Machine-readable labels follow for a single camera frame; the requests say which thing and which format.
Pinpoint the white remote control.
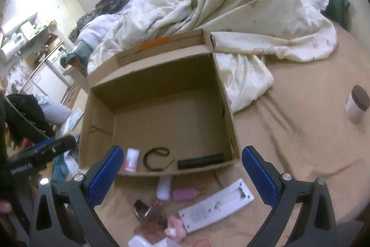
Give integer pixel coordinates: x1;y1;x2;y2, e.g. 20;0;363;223
177;179;255;234

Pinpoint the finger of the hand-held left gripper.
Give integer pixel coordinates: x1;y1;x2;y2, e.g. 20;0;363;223
27;135;76;162

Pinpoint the green and orange cushion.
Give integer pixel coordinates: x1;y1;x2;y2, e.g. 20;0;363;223
65;41;93;71

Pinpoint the white low cabinet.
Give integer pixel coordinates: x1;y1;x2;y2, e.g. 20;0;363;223
22;62;73;104

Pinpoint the black clothing heap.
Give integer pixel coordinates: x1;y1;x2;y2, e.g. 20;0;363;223
6;94;55;143

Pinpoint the white jar with brown lid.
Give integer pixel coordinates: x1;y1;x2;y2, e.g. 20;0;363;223
345;85;370;124

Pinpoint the dark patterned blanket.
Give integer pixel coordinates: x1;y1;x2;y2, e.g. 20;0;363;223
68;0;136;41

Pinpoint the cream printed duvet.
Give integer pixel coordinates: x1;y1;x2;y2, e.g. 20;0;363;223
87;0;339;113

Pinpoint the pale grey bag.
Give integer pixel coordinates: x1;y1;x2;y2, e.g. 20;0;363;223
37;99;71;126

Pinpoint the pink tube with gold tip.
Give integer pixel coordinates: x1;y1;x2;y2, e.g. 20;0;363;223
172;188;207;202

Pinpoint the dark green pillow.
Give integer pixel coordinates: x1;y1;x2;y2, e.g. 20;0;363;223
327;0;350;30

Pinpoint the black hair tie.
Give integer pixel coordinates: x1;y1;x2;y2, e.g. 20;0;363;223
143;147;171;172

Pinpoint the white plastic tube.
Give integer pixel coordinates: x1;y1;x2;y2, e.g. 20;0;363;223
156;176;171;201

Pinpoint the black rectangular lighter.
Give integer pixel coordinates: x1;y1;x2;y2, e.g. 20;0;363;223
177;153;225;170

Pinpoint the pink plush keychain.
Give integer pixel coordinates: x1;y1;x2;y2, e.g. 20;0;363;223
165;215;187;242

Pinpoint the pale lilac blanket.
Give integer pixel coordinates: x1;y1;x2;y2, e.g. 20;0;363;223
77;14;130;68

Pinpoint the white paper sheet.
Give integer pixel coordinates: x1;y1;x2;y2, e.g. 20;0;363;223
65;108;84;130

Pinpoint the white rounded case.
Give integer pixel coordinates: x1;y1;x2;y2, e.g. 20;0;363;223
127;235;177;247

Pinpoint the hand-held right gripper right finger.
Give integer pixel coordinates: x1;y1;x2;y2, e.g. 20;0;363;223
242;146;339;247

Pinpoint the cardboard box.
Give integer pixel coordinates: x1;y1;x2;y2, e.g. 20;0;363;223
77;28;242;178

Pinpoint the pinkish perfume bottle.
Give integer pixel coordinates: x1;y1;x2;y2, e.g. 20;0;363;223
133;199;168;231

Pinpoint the small white bottle red label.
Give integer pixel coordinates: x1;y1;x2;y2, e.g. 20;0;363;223
124;148;141;173

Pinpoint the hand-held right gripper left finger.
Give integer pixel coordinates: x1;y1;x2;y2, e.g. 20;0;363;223
29;145;125;247

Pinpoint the white washing machine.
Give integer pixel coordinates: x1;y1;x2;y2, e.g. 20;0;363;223
46;44;74;85

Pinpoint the teal cloth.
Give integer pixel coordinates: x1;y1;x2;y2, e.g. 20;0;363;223
52;154;70;182

